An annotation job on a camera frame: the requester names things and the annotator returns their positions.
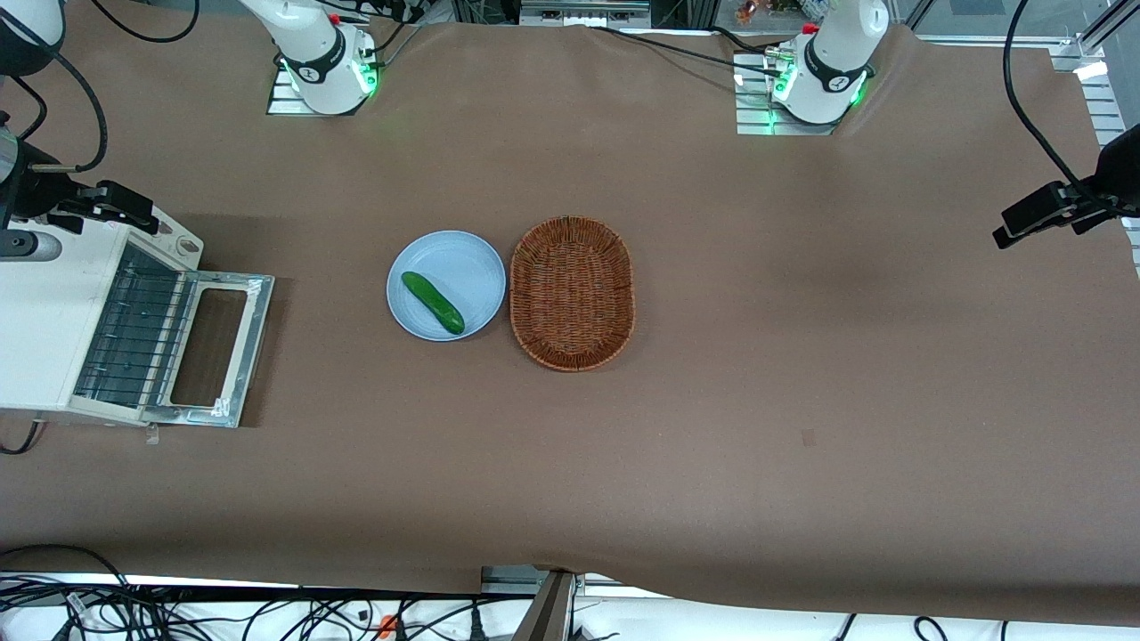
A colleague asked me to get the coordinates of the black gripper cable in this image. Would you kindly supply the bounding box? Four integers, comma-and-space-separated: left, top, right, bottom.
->
1003, 0, 1110, 199
0, 9, 110, 172

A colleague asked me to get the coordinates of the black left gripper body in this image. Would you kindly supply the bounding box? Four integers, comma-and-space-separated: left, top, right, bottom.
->
1065, 123, 1140, 219

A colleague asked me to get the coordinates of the brown wicker basket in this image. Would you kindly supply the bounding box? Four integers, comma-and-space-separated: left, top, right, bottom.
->
509, 215, 637, 373

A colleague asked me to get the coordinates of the green cucumber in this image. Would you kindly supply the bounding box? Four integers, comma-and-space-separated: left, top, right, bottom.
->
401, 271, 467, 337

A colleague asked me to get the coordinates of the aluminium arm base plate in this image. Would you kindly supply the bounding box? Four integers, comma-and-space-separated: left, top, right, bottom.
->
733, 51, 843, 137
265, 55, 379, 118

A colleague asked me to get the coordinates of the brown table cover sheet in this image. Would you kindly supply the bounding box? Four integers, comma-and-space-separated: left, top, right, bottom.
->
0, 16, 1140, 626

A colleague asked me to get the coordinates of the black oven power cord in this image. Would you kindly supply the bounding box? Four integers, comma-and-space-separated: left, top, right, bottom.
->
0, 420, 45, 457

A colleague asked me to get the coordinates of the aluminium frame rail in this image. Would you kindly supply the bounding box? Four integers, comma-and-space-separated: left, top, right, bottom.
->
1049, 0, 1140, 279

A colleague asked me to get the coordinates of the black cable on table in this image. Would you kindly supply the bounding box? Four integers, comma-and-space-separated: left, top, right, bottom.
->
583, 24, 789, 79

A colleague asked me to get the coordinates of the aluminium profile bar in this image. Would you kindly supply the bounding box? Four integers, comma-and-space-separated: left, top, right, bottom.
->
519, 0, 653, 28

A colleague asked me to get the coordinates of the white toaster oven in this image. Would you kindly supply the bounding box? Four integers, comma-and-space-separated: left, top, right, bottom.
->
0, 207, 205, 425

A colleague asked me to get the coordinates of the black floor cable loop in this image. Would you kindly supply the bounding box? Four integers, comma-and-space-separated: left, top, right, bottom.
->
0, 543, 134, 615

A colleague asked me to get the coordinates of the light blue plate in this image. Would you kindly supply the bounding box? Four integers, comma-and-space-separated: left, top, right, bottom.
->
386, 230, 508, 343

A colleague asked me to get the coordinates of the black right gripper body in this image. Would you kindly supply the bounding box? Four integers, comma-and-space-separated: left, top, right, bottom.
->
11, 138, 99, 228

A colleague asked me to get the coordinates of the oven door with metal handle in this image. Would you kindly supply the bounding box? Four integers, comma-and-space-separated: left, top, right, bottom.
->
141, 270, 276, 429

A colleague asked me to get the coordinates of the wire oven rack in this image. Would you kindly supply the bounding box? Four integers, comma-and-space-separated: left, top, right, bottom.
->
73, 242, 191, 409

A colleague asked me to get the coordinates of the grey camera stand post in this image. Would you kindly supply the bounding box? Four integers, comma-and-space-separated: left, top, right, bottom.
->
510, 570, 578, 641

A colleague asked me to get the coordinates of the tangled black floor cable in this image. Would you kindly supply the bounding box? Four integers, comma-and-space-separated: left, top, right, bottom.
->
0, 574, 500, 641

